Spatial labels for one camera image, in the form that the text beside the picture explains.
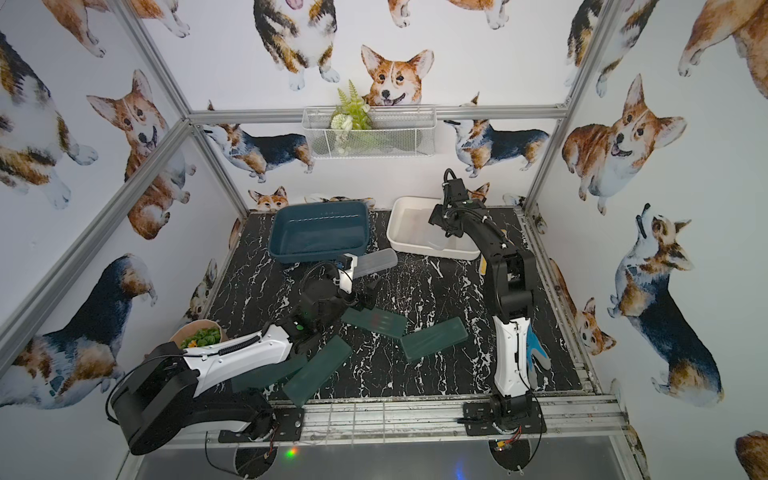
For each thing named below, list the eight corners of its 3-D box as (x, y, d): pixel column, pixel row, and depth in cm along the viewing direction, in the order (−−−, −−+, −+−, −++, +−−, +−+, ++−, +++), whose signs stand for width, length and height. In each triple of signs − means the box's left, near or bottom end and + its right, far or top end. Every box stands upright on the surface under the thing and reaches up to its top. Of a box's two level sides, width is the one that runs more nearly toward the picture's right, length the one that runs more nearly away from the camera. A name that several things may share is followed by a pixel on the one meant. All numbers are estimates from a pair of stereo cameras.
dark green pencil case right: (408, 362, 86) (408, 359, 84) (400, 340, 89) (400, 337, 88) (469, 338, 90) (470, 335, 88) (459, 319, 94) (460, 316, 92)
